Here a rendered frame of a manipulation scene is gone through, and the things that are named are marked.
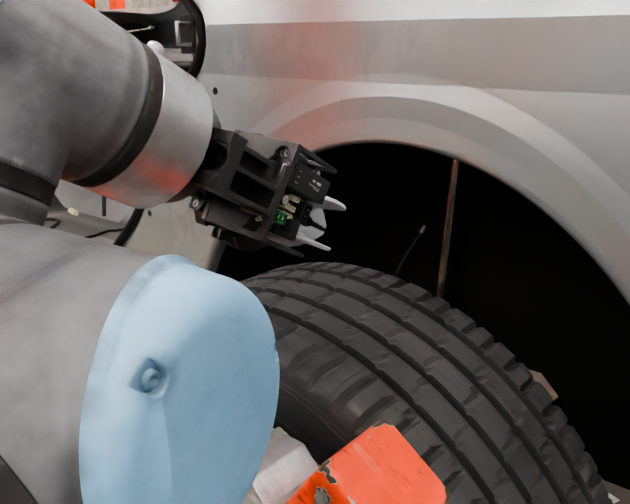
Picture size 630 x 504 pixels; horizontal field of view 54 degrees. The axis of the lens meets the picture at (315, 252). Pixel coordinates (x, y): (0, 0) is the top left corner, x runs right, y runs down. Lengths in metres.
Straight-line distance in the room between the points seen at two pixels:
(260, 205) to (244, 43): 0.52
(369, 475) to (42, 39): 0.31
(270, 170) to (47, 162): 0.17
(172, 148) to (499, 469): 0.37
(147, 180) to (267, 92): 0.54
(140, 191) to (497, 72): 0.44
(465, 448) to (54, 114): 0.39
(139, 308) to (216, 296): 0.02
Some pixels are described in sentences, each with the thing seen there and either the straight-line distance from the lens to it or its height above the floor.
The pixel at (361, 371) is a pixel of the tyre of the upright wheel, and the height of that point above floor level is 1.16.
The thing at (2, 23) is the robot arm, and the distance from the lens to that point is 0.30.
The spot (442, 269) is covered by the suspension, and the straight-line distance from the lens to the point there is 1.07.
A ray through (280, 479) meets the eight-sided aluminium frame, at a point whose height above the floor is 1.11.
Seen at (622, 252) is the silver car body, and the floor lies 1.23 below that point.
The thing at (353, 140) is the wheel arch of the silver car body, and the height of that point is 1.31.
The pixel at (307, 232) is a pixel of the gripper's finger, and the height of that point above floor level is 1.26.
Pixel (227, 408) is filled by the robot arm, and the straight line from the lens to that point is 0.20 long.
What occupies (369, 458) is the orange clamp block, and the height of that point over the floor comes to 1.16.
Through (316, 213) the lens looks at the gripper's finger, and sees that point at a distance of 0.56.
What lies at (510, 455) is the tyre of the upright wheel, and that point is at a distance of 0.57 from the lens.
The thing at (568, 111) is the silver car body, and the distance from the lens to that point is 0.67.
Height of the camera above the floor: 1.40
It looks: 17 degrees down
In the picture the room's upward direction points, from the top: straight up
